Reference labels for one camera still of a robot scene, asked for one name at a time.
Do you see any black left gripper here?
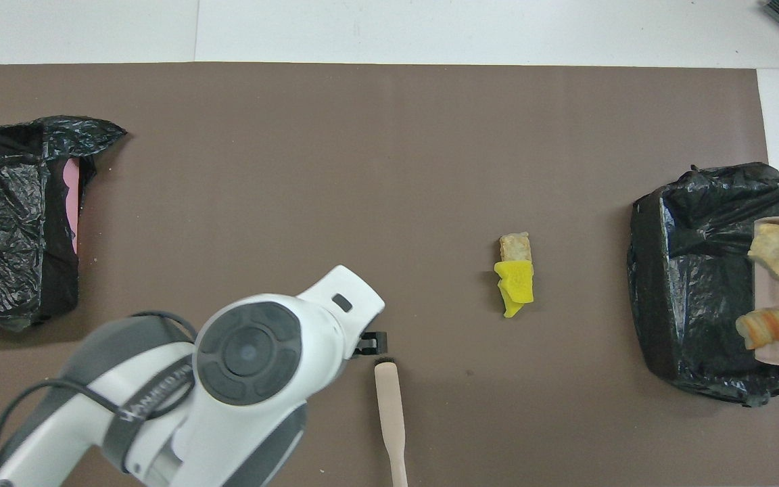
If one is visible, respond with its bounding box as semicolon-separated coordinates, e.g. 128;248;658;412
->
352;331;389;357

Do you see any beige brush with black bristles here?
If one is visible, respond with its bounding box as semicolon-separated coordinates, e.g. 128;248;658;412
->
374;356;408;487

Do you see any small yellow-green sponge scrap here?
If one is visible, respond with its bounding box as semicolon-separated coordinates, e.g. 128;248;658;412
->
498;291;527;319

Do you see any yellow sponge piece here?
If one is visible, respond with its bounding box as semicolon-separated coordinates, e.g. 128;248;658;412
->
494;260;536;304

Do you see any pale crusty bread piece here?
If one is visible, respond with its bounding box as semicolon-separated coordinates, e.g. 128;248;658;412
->
499;232;533;264

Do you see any striped croissant piece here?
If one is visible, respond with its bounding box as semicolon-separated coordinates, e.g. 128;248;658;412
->
735;308;779;350

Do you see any pale croissant piece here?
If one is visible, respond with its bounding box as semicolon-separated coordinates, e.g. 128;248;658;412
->
748;223;779;281

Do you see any black plastic trash bag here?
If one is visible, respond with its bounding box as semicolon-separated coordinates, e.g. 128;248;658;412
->
0;115;128;333
627;162;779;407

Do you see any pink plastic bin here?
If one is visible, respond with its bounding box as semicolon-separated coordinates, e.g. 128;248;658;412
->
65;160;82;255

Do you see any brown table mat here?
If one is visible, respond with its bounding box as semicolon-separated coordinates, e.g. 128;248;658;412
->
0;62;779;487

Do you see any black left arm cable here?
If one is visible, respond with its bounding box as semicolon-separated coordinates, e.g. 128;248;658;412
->
0;311;197;487

